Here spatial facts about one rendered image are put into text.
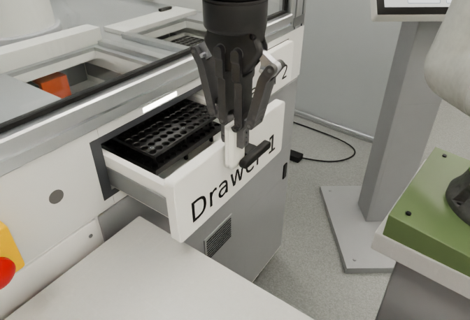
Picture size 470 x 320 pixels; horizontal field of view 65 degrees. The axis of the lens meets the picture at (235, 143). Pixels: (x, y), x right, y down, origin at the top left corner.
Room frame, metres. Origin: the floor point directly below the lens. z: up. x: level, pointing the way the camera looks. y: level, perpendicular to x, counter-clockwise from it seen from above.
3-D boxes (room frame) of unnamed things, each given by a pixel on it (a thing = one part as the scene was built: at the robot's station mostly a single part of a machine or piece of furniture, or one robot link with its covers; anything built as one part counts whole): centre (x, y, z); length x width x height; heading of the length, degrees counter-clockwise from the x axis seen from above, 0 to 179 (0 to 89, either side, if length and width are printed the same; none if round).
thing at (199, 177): (0.48, 0.00, 0.87); 0.29 x 0.02 x 0.11; 145
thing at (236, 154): (0.44, 0.00, 0.93); 0.03 x 0.01 x 0.07; 145
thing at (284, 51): (0.82, -0.06, 0.87); 0.29 x 0.02 x 0.11; 145
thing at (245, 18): (0.44, 0.00, 1.09); 0.08 x 0.07 x 0.09; 55
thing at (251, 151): (0.46, -0.02, 0.91); 0.07 x 0.04 x 0.01; 145
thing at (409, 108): (1.19, -0.66, 0.51); 0.50 x 0.45 x 1.02; 1
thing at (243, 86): (0.43, -0.01, 1.02); 0.04 x 0.01 x 0.11; 145
